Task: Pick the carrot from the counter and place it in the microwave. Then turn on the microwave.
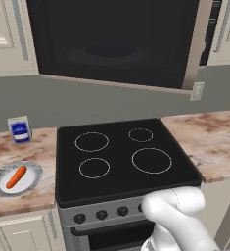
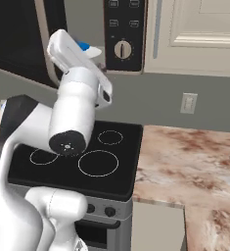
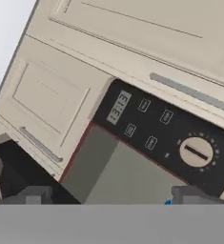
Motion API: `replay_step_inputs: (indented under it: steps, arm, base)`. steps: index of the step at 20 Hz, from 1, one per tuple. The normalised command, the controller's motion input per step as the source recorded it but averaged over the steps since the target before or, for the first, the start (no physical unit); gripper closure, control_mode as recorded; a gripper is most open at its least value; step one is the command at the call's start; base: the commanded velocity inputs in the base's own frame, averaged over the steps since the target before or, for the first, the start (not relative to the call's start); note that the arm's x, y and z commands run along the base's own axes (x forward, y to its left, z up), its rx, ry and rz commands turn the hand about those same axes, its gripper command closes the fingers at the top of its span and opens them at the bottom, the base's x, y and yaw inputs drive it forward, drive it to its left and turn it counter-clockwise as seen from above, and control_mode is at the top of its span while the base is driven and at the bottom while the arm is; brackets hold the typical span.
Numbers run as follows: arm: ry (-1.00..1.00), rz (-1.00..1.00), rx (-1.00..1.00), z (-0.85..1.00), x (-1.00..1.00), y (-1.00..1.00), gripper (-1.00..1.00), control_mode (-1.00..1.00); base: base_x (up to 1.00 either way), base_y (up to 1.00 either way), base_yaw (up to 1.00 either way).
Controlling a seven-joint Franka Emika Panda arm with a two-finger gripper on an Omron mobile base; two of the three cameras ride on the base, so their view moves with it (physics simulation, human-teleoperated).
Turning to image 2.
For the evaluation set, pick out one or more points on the round microwave knob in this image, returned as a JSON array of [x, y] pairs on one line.
[[123, 49]]

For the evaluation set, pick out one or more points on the black microwave door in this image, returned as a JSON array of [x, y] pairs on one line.
[[15, 39]]

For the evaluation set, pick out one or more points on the black microwave oven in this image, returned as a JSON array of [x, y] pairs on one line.
[[126, 19]]

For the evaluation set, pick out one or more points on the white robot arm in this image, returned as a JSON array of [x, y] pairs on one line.
[[72, 108]]

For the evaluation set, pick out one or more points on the black oven knob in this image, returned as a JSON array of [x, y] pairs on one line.
[[90, 208], [110, 211]]

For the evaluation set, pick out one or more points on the cream cupboard door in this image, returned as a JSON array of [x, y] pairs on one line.
[[198, 36]]

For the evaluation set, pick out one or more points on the black oven door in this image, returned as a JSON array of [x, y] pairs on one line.
[[93, 238]]

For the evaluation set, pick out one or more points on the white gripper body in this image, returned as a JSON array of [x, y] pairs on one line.
[[66, 49]]

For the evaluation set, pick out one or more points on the white wall socket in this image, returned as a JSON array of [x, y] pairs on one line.
[[188, 103]]

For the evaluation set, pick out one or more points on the black hob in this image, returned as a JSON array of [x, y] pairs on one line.
[[119, 163]]

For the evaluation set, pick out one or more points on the grey counter cupboard front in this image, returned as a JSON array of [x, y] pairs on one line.
[[157, 228]]

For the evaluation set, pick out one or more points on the grey oven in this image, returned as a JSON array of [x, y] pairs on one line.
[[124, 225]]

